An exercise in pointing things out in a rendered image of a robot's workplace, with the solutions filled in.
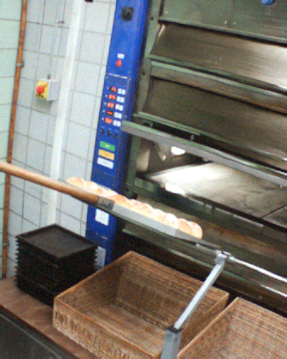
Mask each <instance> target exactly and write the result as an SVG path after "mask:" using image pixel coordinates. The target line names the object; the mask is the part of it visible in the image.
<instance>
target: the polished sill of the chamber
mask: <svg viewBox="0 0 287 359"><path fill-rule="evenodd" d="M135 185H136V186H137V187H138V188H141V189H143V190H146V191H149V192H152V193H154V194H157V195H159V196H162V197H165V198H167V199H170V200H173V201H174V202H177V203H182V204H183V205H186V206H188V207H191V208H193V209H197V210H198V211H201V212H203V213H205V214H210V215H213V216H216V217H218V218H220V219H221V220H224V221H229V222H231V223H234V224H236V225H239V226H240V227H246V228H247V229H249V230H252V231H253V232H258V233H260V234H263V235H265V236H269V237H271V238H274V239H276V240H277V241H279V240H280V241H281V242H284V243H286V244H287V228H286V227H281V226H279V225H277V224H275V223H272V222H270V221H264V220H263V219H261V218H258V217H257V216H252V215H249V214H246V213H244V212H243V211H240V210H238V209H233V208H230V207H227V206H226V205H224V204H221V203H217V202H215V201H213V200H211V199H208V198H206V197H202V196H197V195H195V194H193V193H190V192H187V191H184V190H181V189H179V187H177V186H173V185H169V184H167V183H165V182H162V181H159V180H158V179H152V178H150V177H148V176H145V175H142V176H138V177H136V179H135Z"/></svg>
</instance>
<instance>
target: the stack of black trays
mask: <svg viewBox="0 0 287 359"><path fill-rule="evenodd" d="M15 237H16V238H18V239H17V240H15V242H17V243H18V244H16V245H15V246H17V247H19V248H16V250H18V251H19V252H18V253H16V254H15V255H16V256H18V257H16V258H15V259H16V260H18V262H15V263H16V264H18V266H14V268H16V271H15V272H14V273H16V274H15V275H14V276H15V277H17V280H14V281H15V282H17V283H15V285H17V288H18V289H20V290H21V291H23V292H25V293H26V294H28V295H30V296H31V297H34V298H36V299H37V300H39V301H41V302H43V303H46V304H48V305H49V306H50V307H51V308H54V301H55V297H57V296H58V295H61V294H62V293H63V292H64V291H67V290H68V289H70V288H69V287H73V286H75V285H77V284H78V283H79V282H81V281H82V280H84V279H87V278H89V276H91V275H92V274H94V273H95V272H96V271H97V270H96V269H94V268H95V267H97V266H96V265H94V264H95V263H96V261H94V260H95V258H97V257H98V256H96V254H97V253H98V252H96V251H95V250H96V249H98V248H99V247H98V246H100V243H98V242H96V241H94V240H92V239H89V238H87V237H84V236H82V235H80V234H77V233H76V232H72V231H70V230H68V229H66V228H64V227H62V226H60V225H59V224H57V223H54V224H51V225H48V226H47V227H40V228H38V229H35V230H32V231H27V232H24V233H22V234H19V235H16V236H15Z"/></svg>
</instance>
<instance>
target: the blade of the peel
mask: <svg viewBox="0 0 287 359"><path fill-rule="evenodd" d="M57 181H59V182H62V183H64V184H67V185H71V186H73V187H76V188H79V189H81V190H84V191H86V190H85V189H83V188H80V187H78V186H76V185H73V184H71V183H69V182H67V181H65V180H63V179H59V178H58V179H57ZM89 192H90V191H89ZM111 210H113V211H115V212H117V213H119V214H121V215H124V216H125V217H126V218H130V219H132V220H134V221H137V222H139V223H141V224H144V225H145V226H147V227H151V228H153V229H155V230H158V231H160V232H165V233H167V234H170V235H172V236H174V237H177V238H182V239H185V240H189V241H190V240H191V241H194V242H197V243H200V244H205V245H207V244H209V245H212V246H214V247H218V248H220V247H219V246H217V245H214V244H211V243H208V242H206V241H204V240H202V239H199V238H198V237H196V236H192V235H190V234H189V233H186V232H183V231H181V230H179V229H178V228H176V227H172V226H170V225H168V224H164V223H162V222H159V221H156V220H153V219H151V218H149V217H147V216H145V215H141V214H139V213H137V211H135V210H132V209H129V208H126V207H124V206H122V205H119V204H117V203H115V204H114V207H113V209H111Z"/></svg>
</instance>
